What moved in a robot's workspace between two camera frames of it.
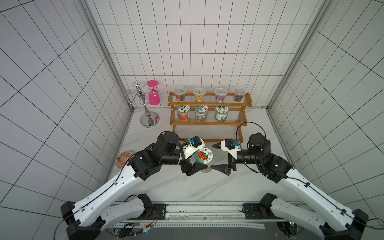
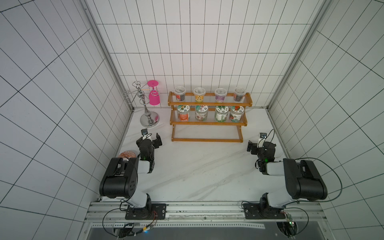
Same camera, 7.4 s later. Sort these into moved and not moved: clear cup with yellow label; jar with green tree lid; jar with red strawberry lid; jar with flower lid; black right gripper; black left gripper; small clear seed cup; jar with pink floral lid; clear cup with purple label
Moved: black left gripper; jar with red strawberry lid; black right gripper
Not moved: jar with green tree lid; small clear seed cup; jar with flower lid; clear cup with yellow label; clear cup with purple label; jar with pink floral lid
